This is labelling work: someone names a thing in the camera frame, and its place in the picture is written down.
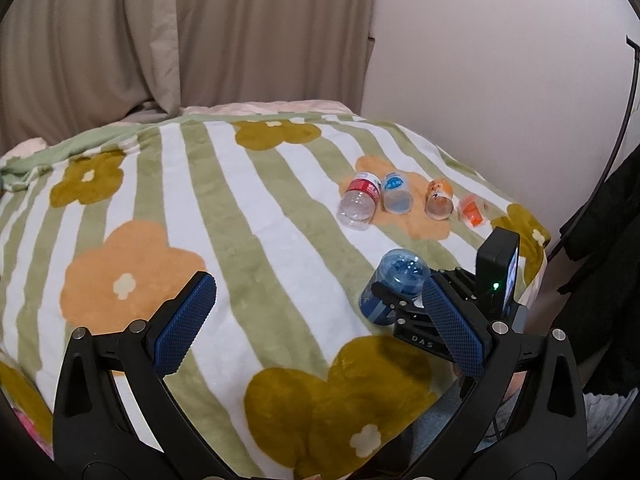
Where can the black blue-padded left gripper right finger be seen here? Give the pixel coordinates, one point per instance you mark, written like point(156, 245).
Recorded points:
point(524, 417)

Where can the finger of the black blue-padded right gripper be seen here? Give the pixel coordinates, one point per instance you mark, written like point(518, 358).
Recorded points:
point(390, 298)

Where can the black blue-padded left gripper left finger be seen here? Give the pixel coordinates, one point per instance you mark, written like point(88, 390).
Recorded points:
point(114, 417)

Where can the blue plastic cup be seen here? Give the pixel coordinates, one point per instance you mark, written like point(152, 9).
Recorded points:
point(400, 272)

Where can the small orange clear cup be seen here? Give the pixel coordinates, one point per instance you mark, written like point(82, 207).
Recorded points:
point(472, 211)

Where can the red label clear cup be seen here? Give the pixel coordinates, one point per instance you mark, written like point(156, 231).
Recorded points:
point(359, 201)

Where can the light blue label clear cup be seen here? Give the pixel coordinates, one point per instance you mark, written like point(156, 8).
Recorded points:
point(396, 193)

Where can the orange label clear cup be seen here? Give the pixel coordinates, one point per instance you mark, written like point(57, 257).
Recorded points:
point(438, 200)

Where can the black hanging clothes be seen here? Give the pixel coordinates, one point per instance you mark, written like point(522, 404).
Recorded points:
point(601, 313)

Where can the green striped floral blanket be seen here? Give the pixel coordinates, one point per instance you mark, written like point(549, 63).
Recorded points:
point(286, 378)

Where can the pink bed sheet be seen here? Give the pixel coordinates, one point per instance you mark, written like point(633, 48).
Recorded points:
point(250, 108)

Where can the beige curtain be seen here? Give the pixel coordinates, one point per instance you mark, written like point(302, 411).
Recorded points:
point(68, 66)

